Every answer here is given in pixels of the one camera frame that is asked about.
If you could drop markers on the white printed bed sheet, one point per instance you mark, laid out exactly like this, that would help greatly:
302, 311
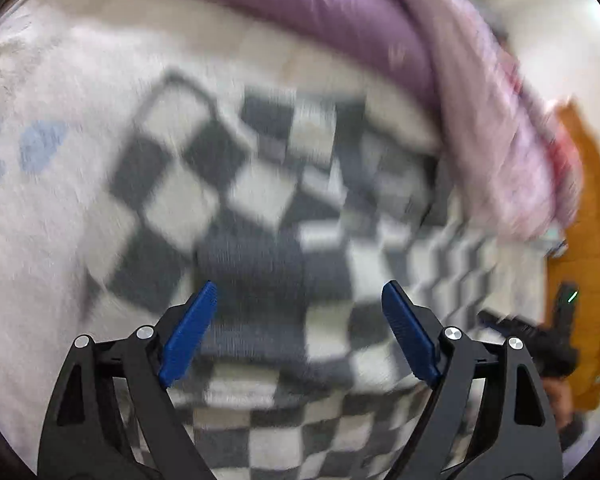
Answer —
55, 170

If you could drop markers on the grey white checkered garment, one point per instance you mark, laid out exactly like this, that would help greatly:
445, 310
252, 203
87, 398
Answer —
300, 280

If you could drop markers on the person's right forearm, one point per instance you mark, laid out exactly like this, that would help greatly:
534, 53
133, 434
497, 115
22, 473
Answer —
562, 402

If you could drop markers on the orange wooden door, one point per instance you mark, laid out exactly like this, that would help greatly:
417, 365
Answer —
587, 260

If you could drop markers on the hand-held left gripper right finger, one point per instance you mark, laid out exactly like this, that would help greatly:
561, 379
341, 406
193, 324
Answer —
409, 330

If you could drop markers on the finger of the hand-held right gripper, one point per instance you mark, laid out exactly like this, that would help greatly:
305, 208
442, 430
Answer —
502, 322

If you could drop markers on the purple quilt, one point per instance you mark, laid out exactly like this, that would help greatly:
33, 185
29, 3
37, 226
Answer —
300, 10

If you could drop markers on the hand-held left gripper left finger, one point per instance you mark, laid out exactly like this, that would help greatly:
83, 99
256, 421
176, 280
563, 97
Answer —
190, 330

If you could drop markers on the pink floral quilt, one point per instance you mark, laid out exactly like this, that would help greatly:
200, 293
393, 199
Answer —
485, 110

